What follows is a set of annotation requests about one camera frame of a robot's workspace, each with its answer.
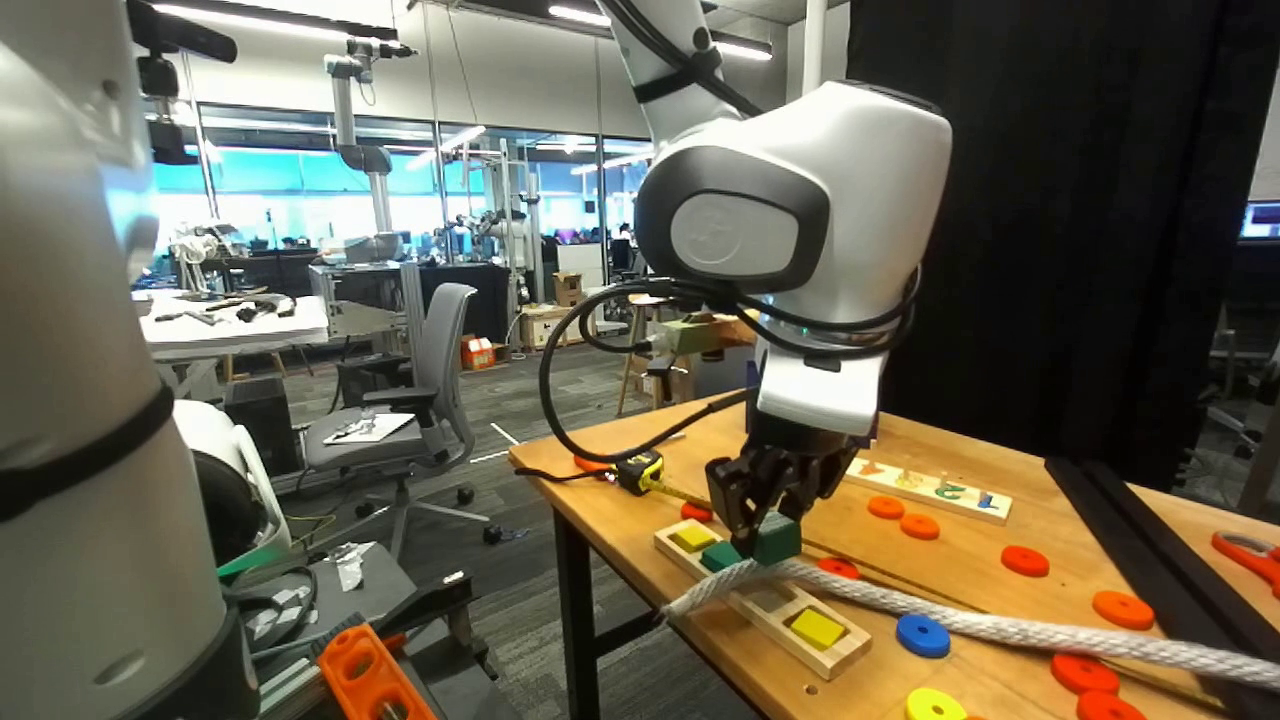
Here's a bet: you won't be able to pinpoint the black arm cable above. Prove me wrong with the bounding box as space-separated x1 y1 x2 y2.
534 267 928 468

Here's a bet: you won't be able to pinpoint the yellow square block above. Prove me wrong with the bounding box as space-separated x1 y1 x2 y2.
782 605 850 650
668 519 725 557

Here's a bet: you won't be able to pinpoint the orange handled scissors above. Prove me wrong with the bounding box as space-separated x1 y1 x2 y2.
1204 526 1280 601

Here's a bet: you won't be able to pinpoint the wooden stool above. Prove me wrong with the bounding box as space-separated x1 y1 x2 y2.
613 311 755 410

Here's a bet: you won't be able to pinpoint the grey office chair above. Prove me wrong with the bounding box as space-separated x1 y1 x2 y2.
291 276 510 565

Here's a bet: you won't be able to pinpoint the small orange box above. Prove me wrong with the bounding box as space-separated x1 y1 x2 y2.
454 332 501 374

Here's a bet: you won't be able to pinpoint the small cardboard box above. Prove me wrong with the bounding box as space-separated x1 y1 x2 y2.
516 300 589 355

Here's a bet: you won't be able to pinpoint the wooden shape sorter board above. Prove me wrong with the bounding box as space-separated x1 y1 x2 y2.
646 516 877 686

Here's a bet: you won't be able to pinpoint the paper sheet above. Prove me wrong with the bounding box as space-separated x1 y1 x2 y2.
319 408 420 452

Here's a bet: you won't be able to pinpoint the long black metal rail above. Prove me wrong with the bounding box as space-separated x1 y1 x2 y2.
1039 452 1280 670

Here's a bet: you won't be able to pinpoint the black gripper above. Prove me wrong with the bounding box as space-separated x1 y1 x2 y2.
699 402 879 550

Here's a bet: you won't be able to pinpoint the white work table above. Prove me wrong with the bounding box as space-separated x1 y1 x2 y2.
135 288 334 373

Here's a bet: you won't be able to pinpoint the lit computer monitor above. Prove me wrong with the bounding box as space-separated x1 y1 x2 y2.
1236 194 1280 248

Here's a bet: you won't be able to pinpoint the wide black curtain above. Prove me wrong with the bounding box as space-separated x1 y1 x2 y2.
841 0 1280 494

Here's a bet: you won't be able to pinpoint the thick white rope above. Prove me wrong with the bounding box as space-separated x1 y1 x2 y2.
656 550 1280 694

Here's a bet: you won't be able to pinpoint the blue round disc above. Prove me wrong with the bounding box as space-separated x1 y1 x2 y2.
893 612 957 664

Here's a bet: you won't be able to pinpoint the black seat with white shell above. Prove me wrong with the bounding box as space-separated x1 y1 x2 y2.
166 394 299 571

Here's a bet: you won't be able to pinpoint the black overhead camera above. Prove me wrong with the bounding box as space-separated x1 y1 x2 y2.
121 0 242 170

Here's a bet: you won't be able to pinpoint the yellow black tape measure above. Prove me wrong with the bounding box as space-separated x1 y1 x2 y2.
607 448 671 499

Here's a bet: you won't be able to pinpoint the white number puzzle board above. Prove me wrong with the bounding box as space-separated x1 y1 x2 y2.
842 452 1018 524

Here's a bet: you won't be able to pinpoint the yellow round disc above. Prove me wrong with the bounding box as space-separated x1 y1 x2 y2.
898 683 971 720

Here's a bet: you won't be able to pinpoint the dark green square block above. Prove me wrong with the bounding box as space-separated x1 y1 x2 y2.
697 540 749 577

